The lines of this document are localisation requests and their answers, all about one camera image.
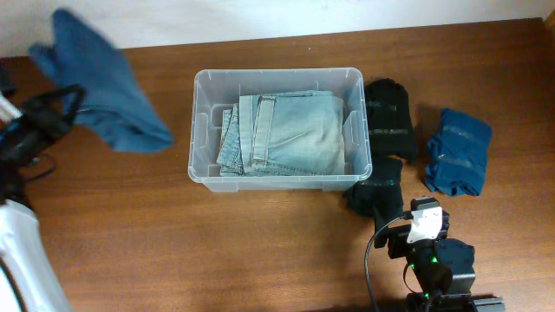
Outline dark blue jeans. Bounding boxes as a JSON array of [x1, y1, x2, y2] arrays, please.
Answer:
[[29, 9, 173, 153]]

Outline blue taped shirt bundle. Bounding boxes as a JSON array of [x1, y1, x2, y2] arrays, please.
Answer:
[[425, 108, 493, 197]]

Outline light blue jeans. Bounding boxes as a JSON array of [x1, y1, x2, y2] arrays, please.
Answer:
[[216, 90, 345, 177]]

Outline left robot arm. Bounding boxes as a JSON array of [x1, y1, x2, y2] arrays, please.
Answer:
[[1, 85, 85, 311]]

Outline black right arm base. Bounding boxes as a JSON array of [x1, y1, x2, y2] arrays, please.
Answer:
[[405, 294, 506, 312]]

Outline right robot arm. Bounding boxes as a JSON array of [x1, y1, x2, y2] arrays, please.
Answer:
[[364, 202, 476, 304]]

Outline black taped cloth bundle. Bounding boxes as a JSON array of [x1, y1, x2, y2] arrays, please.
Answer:
[[343, 157, 404, 222]]

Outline black taped shirt bundle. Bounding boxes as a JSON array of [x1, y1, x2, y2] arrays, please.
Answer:
[[364, 79, 417, 161]]

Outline clear plastic storage bin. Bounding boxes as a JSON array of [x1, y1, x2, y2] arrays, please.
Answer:
[[188, 68, 373, 192]]

